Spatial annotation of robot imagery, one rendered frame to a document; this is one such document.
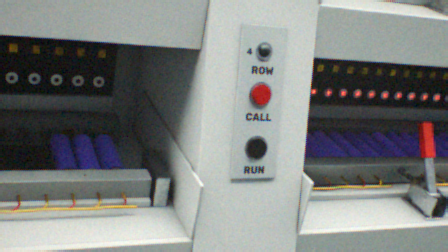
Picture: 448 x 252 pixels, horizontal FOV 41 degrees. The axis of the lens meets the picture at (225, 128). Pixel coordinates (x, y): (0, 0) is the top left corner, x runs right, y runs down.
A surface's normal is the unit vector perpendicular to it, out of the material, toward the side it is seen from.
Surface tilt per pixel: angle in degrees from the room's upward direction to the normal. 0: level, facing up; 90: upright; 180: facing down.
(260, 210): 90
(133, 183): 107
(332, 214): 17
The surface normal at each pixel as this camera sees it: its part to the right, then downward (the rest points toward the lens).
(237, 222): 0.39, 0.15
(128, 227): 0.19, -0.90
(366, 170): 0.35, 0.44
